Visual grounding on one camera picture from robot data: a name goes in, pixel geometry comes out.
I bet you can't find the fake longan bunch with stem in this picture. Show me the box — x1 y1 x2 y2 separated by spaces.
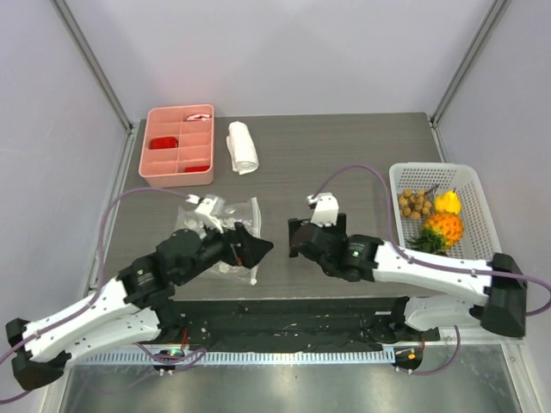
397 184 439 220

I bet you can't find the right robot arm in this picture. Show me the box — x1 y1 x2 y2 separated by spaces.
288 213 527 340

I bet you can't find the polka dot zip top bag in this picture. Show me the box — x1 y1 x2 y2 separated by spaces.
174 197 262 286

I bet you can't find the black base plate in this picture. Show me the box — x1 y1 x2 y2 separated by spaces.
154 298 440 353

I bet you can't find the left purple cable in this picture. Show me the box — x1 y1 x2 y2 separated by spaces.
0 187 207 404

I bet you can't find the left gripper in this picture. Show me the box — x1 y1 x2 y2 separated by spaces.
176 215 273 285

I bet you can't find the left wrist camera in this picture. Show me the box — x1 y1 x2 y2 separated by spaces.
195 195 225 233

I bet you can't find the red item front compartment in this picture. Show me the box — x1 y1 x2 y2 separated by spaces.
183 165 210 174

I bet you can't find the orange fake pineapple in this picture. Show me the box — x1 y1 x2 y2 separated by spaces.
408 213 464 255

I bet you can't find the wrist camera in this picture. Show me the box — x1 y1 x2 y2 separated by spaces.
195 195 225 233
306 193 339 227

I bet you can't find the white perforated basket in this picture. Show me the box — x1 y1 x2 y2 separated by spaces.
389 162 502 262

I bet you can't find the pink compartment tray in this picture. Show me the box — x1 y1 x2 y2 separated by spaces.
139 104 214 188

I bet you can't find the red white item in tray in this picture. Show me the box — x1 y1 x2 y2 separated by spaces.
185 114 212 122

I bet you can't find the rolled white towel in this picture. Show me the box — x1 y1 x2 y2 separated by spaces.
226 121 259 175

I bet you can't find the yellow fake pear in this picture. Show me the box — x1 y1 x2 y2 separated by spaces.
434 190 461 215

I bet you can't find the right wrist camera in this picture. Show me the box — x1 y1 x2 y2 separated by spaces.
306 193 339 227

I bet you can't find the aluminium rail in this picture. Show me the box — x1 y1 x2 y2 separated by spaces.
55 309 524 367

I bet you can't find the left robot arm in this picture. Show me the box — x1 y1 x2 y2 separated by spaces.
6 223 274 391

